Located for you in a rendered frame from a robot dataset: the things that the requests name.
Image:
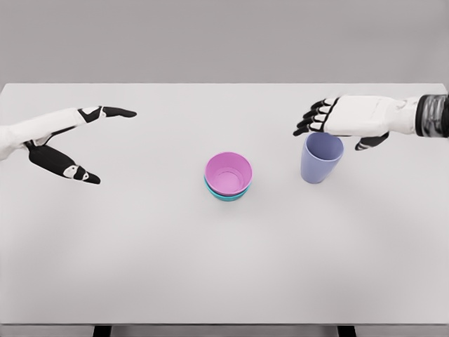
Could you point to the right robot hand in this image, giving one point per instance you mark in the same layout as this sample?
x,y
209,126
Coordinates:
x,y
354,117

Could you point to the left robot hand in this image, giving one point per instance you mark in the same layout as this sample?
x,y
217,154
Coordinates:
x,y
58,121

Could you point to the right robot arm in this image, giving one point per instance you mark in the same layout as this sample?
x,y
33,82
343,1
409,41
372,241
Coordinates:
x,y
417,114

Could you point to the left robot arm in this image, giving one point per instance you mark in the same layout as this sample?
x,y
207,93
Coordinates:
x,y
8,140

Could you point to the lavender cup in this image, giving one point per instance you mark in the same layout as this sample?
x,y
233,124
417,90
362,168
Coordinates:
x,y
321,159

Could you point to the pink bowl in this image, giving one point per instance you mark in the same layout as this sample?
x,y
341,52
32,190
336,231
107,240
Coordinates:
x,y
228,174

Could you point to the teal bowl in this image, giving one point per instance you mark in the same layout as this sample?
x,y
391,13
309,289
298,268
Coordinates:
x,y
224,198

